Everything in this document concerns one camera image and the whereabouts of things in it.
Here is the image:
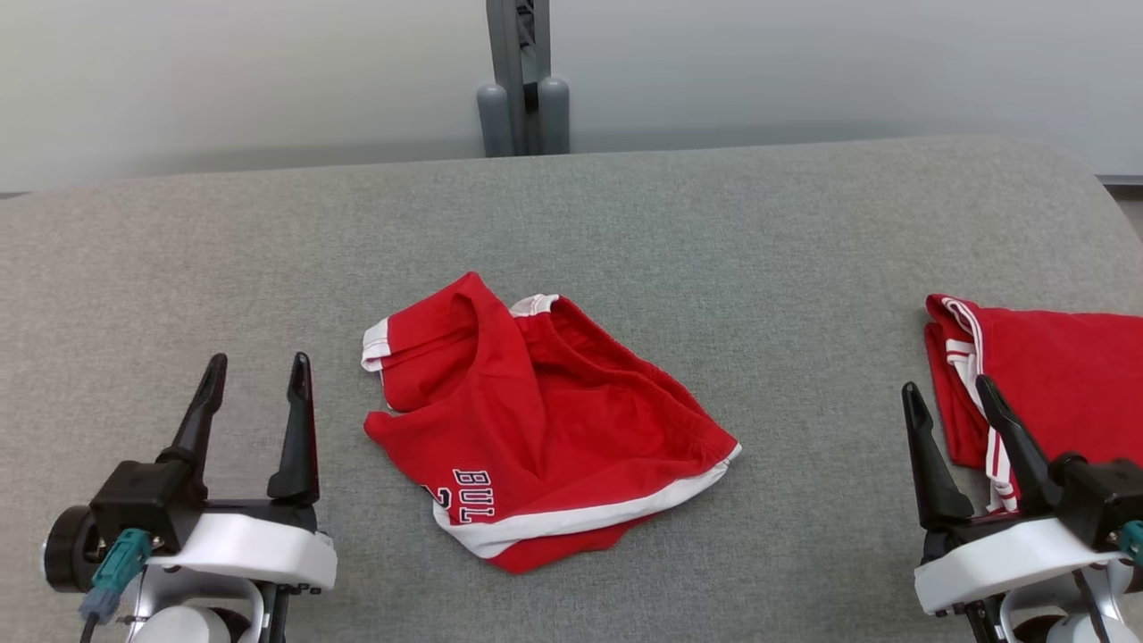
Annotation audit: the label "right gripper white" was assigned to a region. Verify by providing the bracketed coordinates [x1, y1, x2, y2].
[901, 374, 1126, 617]

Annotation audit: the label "grey wall baseboard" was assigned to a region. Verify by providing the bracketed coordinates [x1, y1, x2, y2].
[0, 174, 1143, 199]

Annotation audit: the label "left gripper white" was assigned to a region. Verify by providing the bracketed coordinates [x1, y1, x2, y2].
[147, 351, 339, 593]

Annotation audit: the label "red shorts white trim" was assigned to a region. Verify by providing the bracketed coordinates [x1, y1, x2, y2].
[361, 272, 743, 575]

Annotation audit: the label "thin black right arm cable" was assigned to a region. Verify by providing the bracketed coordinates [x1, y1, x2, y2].
[1074, 572, 1114, 643]

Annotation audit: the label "grey metal partition post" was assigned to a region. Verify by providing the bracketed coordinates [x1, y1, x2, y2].
[476, 0, 572, 158]

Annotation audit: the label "red shirt white sleeves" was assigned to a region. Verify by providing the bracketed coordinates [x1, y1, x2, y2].
[924, 293, 1143, 514]

